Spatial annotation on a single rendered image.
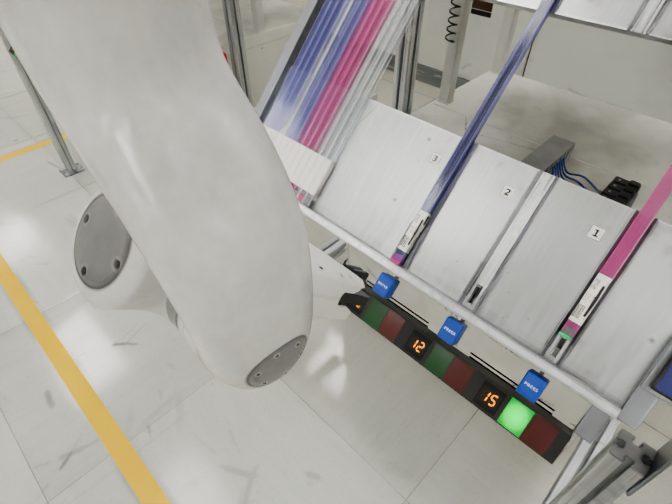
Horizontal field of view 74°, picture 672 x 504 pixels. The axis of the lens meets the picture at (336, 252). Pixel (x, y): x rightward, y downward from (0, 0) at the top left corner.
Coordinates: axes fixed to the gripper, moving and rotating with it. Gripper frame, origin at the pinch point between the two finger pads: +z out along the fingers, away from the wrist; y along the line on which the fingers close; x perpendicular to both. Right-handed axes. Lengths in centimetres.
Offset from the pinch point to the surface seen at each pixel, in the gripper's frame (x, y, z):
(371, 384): -38, -15, 72
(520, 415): -4.0, 22.6, 11.1
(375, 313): -4.5, 0.3, 11.1
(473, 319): 3.0, 12.9, 8.0
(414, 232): 8.4, 0.3, 8.6
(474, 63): 98, -98, 189
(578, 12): 41.2, 3.7, 10.2
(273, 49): 38, -113, 72
